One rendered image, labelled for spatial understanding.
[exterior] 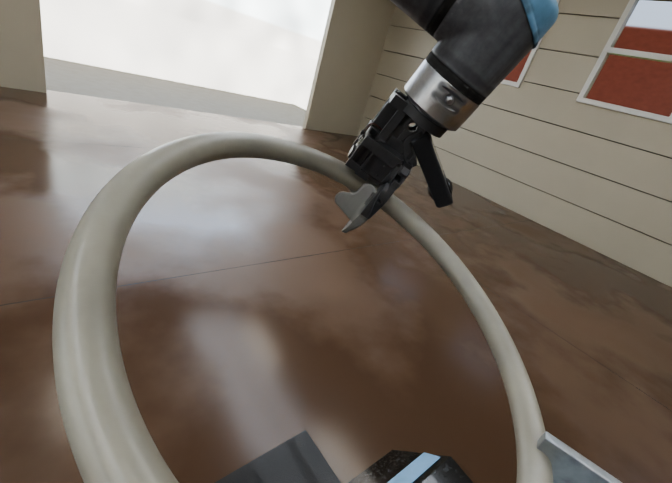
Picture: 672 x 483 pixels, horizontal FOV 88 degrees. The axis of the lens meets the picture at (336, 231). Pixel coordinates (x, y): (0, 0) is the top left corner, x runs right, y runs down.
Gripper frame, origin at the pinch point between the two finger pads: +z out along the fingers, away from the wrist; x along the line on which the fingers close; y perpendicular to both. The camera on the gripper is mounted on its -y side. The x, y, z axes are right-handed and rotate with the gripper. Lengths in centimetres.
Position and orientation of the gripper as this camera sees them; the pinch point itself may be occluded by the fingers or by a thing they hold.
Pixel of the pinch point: (353, 219)
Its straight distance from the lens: 57.5
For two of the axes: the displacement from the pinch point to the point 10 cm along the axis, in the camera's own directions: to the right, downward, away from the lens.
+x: -1.6, 5.6, -8.1
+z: -5.5, 6.4, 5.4
